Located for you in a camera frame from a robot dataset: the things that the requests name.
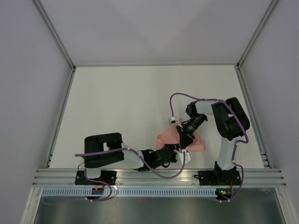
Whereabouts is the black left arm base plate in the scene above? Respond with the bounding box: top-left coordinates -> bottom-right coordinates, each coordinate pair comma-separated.
75,170 -> 117,186

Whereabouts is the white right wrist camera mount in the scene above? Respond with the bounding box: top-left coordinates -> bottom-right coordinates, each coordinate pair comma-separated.
168,116 -> 181,126

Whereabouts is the aluminium left side rail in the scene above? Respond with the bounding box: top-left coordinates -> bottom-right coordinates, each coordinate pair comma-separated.
43,67 -> 76,168

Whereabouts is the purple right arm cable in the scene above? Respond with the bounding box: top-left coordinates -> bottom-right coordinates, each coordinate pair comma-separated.
169,92 -> 248,203

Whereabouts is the aluminium corner post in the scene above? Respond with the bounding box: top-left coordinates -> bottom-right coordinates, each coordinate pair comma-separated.
235,0 -> 280,70
32,0 -> 76,71

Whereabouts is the aluminium right side rail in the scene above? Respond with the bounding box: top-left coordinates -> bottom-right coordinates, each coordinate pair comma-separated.
234,64 -> 272,168

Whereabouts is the aluminium front rail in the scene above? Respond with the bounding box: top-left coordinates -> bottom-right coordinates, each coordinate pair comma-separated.
31,168 -> 286,188

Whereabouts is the aluminium rail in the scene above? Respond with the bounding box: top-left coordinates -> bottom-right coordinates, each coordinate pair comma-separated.
234,64 -> 272,168
43,67 -> 76,168
31,168 -> 286,188

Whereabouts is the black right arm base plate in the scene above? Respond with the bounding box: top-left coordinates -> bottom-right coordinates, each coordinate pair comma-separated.
193,170 -> 241,186

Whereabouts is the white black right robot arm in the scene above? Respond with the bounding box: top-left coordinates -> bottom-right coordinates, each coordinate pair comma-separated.
176,98 -> 250,186

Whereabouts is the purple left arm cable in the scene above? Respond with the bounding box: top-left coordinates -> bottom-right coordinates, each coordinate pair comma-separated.
42,148 -> 187,206

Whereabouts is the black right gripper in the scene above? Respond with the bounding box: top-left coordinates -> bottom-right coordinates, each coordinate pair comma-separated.
176,114 -> 206,150

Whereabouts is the white slotted cable duct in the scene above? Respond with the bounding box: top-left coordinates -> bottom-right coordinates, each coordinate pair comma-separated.
42,188 -> 216,197

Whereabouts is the aluminium left corner post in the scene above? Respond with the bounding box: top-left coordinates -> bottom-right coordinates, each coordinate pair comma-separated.
32,0 -> 76,71

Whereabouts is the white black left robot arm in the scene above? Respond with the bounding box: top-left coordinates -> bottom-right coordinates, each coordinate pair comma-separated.
83,133 -> 179,185

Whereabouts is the pink cloth napkin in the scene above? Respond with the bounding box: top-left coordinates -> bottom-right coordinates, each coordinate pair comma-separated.
156,125 -> 205,152

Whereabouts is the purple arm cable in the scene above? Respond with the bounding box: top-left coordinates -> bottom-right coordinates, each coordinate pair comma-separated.
169,92 -> 248,203
42,148 -> 187,206

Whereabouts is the aluminium right corner post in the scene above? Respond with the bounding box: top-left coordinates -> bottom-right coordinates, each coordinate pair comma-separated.
235,0 -> 280,70

